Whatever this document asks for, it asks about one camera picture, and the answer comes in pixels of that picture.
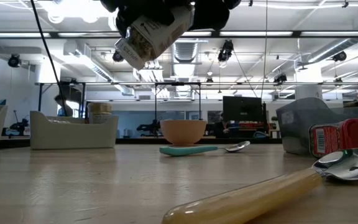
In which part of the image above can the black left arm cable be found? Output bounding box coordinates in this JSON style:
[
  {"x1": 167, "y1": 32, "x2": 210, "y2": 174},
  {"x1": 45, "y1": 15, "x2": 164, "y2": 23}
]
[{"x1": 30, "y1": 0, "x2": 67, "y2": 116}]

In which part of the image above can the silver ventilation duct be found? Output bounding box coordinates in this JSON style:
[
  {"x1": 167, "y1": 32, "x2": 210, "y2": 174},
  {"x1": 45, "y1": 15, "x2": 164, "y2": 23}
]
[{"x1": 166, "y1": 39, "x2": 208, "y2": 98}]

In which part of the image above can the black monitor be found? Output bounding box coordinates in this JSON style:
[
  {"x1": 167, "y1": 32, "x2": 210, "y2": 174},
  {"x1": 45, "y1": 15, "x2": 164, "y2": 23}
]
[{"x1": 222, "y1": 95, "x2": 267, "y2": 124}]

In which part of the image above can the gold lid spice jar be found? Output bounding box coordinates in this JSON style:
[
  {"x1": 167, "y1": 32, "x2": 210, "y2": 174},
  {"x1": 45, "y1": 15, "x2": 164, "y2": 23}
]
[{"x1": 87, "y1": 102, "x2": 113, "y2": 124}]

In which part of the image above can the peach plastic bowl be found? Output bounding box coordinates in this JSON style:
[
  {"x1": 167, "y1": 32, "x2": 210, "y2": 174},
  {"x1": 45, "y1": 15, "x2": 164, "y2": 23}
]
[{"x1": 160, "y1": 119, "x2": 208, "y2": 147}]

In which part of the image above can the yellow handled spoon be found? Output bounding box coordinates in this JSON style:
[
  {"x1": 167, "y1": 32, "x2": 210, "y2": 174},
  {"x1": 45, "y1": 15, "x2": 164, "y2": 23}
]
[{"x1": 162, "y1": 147, "x2": 358, "y2": 224}]

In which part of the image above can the black overhead beam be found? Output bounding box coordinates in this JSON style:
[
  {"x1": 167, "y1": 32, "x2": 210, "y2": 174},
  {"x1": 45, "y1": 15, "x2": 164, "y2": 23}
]
[{"x1": 0, "y1": 30, "x2": 358, "y2": 40}]

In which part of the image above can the white lid bagel seasoning jar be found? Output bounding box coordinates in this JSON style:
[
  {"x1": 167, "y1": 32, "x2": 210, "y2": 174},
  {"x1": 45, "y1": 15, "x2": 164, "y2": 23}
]
[{"x1": 114, "y1": 4, "x2": 195, "y2": 71}]

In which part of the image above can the teal handled spoon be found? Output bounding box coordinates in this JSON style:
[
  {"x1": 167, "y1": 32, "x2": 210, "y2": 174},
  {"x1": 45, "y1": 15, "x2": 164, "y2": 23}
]
[{"x1": 159, "y1": 141, "x2": 251, "y2": 157}]

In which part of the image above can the light grey plastic bin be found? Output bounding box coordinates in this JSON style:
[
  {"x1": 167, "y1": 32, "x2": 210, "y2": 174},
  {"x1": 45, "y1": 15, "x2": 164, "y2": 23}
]
[{"x1": 29, "y1": 111, "x2": 119, "y2": 150}]

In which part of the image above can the black background station frame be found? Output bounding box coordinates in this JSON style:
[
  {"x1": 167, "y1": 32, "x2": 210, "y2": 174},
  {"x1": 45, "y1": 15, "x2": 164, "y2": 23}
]
[{"x1": 35, "y1": 81, "x2": 202, "y2": 125}]

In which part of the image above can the black metal table frame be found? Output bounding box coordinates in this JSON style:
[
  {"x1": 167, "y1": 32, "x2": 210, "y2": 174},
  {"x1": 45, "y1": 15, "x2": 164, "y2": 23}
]
[{"x1": 0, "y1": 138, "x2": 283, "y2": 146}]

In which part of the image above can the dark grey plastic bin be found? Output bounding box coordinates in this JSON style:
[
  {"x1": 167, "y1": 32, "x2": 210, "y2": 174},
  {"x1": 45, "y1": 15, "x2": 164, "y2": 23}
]
[{"x1": 275, "y1": 97, "x2": 358, "y2": 156}]

